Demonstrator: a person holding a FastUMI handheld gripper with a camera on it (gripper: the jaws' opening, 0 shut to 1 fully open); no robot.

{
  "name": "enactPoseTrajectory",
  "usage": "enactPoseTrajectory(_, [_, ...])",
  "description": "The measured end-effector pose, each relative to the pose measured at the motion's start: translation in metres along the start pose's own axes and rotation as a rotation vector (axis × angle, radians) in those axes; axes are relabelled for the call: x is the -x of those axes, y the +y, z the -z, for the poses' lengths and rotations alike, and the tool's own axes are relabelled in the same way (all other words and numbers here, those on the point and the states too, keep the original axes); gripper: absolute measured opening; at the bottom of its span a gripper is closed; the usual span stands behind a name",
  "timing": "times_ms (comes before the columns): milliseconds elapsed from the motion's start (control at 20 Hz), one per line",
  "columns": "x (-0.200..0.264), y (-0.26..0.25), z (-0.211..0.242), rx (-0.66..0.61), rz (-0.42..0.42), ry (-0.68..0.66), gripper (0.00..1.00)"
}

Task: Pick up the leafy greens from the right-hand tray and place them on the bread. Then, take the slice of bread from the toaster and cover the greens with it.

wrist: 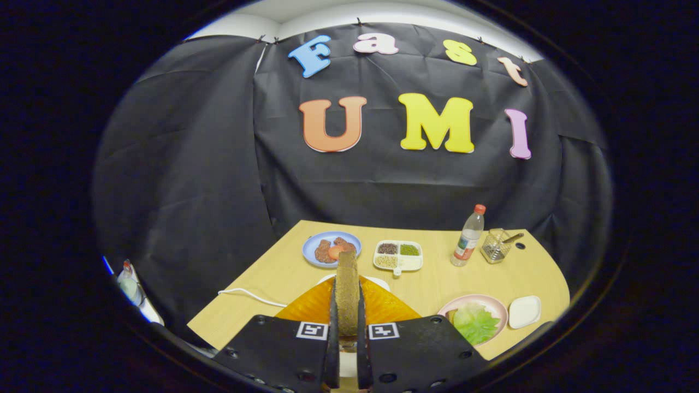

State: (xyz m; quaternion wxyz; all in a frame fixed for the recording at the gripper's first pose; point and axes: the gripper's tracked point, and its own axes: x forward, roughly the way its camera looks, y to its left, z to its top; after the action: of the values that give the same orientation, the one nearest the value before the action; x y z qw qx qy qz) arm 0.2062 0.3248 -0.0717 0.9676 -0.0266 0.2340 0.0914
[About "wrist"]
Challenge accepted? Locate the blue round plate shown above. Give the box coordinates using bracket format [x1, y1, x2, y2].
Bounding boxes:
[302, 231, 362, 269]

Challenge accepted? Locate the white divided seasoning tray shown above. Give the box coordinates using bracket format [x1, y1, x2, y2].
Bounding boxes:
[374, 240, 424, 277]

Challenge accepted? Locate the clear water bottle red cap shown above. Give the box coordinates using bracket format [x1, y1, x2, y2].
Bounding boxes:
[451, 204, 486, 267]

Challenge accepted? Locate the pink round plate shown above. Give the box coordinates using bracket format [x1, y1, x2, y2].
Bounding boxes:
[437, 294, 508, 347]

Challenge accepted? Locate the white toaster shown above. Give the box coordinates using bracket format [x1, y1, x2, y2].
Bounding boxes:
[318, 273, 392, 378]

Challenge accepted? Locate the green lettuce leaf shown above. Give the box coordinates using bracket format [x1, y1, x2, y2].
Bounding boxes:
[452, 304, 501, 346]

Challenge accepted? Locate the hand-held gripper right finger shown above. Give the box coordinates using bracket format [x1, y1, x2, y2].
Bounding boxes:
[357, 277, 489, 393]

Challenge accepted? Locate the white toaster cable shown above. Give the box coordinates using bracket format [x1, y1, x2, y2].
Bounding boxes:
[218, 288, 287, 308]

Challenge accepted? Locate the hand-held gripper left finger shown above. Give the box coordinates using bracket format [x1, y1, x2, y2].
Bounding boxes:
[213, 277, 341, 391]

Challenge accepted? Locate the black backdrop cloth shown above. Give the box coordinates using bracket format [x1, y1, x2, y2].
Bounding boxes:
[92, 22, 612, 339]

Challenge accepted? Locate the toasted brown bread slice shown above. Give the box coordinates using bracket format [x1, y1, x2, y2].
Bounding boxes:
[334, 251, 361, 337]

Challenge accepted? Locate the small white plate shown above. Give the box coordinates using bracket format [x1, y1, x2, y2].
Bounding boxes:
[508, 295, 542, 330]

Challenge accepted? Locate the small clear bottle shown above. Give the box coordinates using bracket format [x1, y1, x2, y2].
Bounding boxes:
[117, 259, 145, 306]

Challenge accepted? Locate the wire mesh utensil holder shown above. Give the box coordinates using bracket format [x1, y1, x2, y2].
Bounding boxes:
[481, 228, 512, 264]

